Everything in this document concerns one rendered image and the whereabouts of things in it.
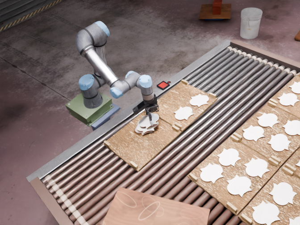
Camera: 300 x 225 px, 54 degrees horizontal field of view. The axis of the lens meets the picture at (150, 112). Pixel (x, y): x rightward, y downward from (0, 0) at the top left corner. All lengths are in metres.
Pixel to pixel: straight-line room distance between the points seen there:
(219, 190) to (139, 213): 0.47
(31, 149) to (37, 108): 0.71
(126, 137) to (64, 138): 1.61
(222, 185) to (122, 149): 0.68
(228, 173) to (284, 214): 0.35
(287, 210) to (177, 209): 0.57
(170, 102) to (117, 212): 0.97
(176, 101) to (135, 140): 0.46
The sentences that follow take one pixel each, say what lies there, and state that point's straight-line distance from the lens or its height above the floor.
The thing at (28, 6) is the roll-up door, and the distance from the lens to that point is 6.63.
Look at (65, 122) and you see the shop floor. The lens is 3.72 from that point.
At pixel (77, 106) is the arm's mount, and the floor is 0.96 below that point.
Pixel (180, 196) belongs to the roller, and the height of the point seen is 0.92.
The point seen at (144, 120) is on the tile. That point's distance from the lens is 2.00.
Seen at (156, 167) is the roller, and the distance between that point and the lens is 1.85.
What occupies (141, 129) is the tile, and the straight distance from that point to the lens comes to 1.98.
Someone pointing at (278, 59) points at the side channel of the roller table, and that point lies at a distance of 2.64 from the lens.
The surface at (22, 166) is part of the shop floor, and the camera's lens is 3.49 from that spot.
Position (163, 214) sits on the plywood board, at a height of 1.04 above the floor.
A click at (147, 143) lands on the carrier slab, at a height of 0.94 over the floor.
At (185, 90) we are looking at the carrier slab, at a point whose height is 0.94.
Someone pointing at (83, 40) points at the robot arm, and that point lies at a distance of 1.87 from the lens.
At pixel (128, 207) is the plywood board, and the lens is 1.60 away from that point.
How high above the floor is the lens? 2.43
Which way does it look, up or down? 44 degrees down
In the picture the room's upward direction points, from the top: 10 degrees counter-clockwise
